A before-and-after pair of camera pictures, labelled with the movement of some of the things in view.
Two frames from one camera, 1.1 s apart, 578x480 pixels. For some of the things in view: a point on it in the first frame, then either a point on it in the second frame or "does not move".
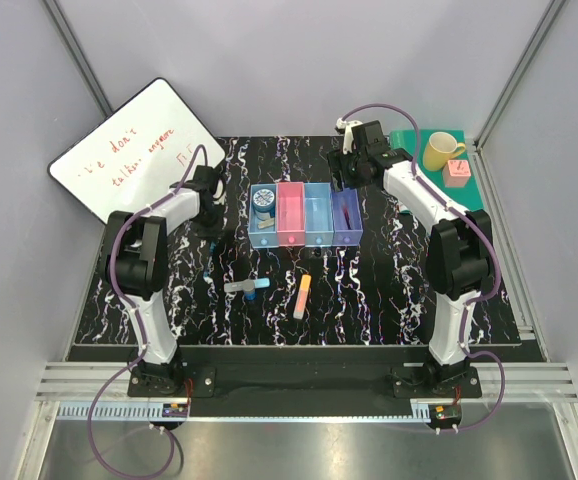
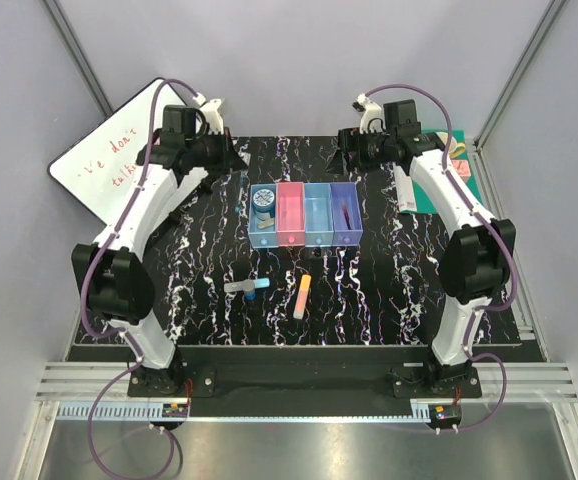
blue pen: x=208 y=260 → x=243 y=192
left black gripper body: x=209 y=224 → x=210 y=151
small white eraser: x=265 y=223 does not move
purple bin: x=341 y=235 does not move
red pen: x=346 y=216 does not move
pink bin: x=290 y=214 does not move
